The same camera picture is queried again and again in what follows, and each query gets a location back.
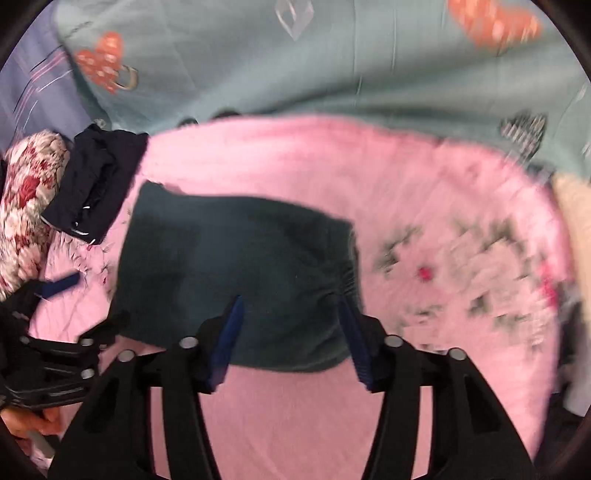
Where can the pink floral bedsheet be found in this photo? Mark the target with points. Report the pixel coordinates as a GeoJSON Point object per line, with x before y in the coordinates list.
{"type": "Point", "coordinates": [277, 161]}

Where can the teal heart print cloth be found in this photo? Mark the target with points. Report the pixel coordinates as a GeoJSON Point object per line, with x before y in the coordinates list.
{"type": "Point", "coordinates": [323, 69]}

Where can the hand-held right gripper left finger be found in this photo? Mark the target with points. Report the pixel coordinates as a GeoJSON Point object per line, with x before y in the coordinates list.
{"type": "Point", "coordinates": [226, 346]}

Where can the red floral quilt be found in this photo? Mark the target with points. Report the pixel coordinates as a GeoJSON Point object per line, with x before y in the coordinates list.
{"type": "Point", "coordinates": [27, 207]}

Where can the dark teal pants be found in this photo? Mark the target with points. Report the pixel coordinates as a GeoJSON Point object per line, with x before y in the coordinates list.
{"type": "Point", "coordinates": [231, 258]}

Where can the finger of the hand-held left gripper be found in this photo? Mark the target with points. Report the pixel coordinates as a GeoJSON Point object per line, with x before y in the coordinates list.
{"type": "Point", "coordinates": [104, 330]}
{"type": "Point", "coordinates": [62, 285]}

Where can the folded navy garment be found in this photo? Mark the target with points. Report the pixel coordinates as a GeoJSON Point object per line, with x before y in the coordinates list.
{"type": "Point", "coordinates": [92, 184]}

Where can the purple plaid cloth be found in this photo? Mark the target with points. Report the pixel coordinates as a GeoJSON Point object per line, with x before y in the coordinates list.
{"type": "Point", "coordinates": [37, 101]}

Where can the person's left hand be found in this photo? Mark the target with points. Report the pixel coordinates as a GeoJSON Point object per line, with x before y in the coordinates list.
{"type": "Point", "coordinates": [32, 422]}

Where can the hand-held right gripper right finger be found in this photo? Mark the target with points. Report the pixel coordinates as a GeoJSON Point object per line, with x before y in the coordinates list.
{"type": "Point", "coordinates": [358, 341]}

